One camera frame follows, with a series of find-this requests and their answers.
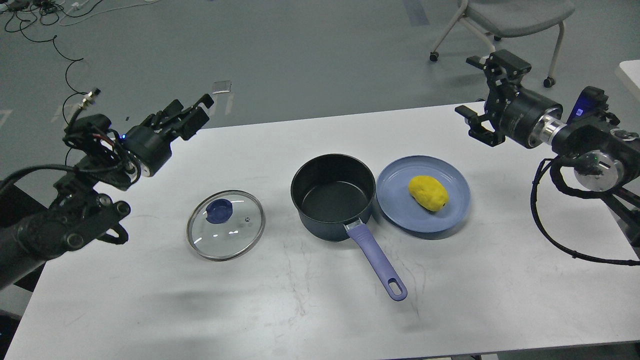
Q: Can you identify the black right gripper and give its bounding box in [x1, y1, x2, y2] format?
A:
[454, 49, 563, 150]

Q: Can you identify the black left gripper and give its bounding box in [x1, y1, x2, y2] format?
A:
[122, 93, 215, 177]

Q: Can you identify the glass pot lid purple knob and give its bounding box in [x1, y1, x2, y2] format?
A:
[186, 189, 266, 262]

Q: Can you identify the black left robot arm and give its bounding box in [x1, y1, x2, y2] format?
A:
[1, 88, 215, 289]

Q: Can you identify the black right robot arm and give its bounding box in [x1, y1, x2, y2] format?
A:
[455, 49, 640, 267]

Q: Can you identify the small grey floor plate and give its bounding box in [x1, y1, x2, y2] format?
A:
[211, 80, 233, 95]

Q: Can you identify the grey office chair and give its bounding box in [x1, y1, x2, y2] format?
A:
[429, 0, 576, 89]

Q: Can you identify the blue round plate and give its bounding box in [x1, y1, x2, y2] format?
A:
[376, 155, 471, 234]

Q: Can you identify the white table at right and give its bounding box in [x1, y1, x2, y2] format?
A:
[615, 59, 640, 101]

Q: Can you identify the black box at left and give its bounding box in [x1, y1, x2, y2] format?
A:
[0, 185, 44, 291]

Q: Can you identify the black floor cable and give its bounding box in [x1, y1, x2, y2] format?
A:
[0, 0, 103, 126]

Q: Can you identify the white floor cable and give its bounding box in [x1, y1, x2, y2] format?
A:
[59, 0, 161, 27]

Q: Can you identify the dark blue saucepan purple handle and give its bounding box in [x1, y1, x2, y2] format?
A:
[290, 153, 409, 302]

